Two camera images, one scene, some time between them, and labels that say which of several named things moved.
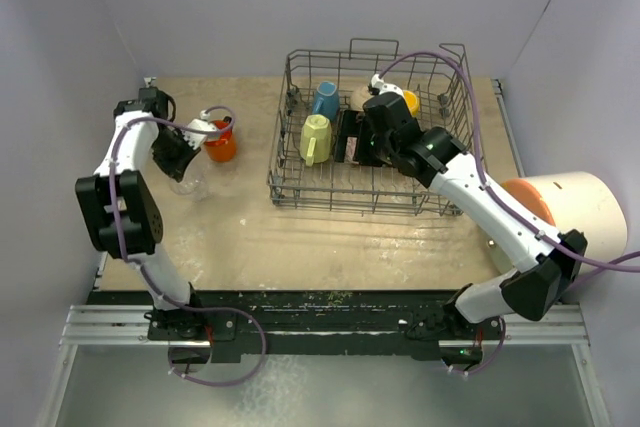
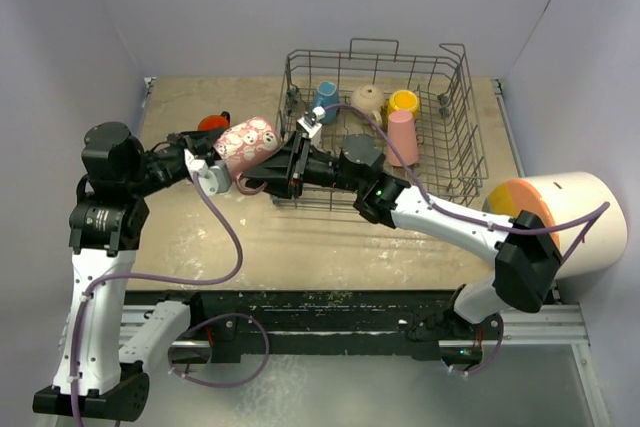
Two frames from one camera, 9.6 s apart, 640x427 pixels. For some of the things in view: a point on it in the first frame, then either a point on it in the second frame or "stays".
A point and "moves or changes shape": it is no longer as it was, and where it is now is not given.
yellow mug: x=414 y=102 stays
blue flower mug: x=327 y=100 stays
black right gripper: x=349 y=126 → x=285 y=171
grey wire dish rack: x=366 y=130 stays
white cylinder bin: x=584 y=202 stays
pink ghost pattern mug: x=351 y=150 moves or changes shape
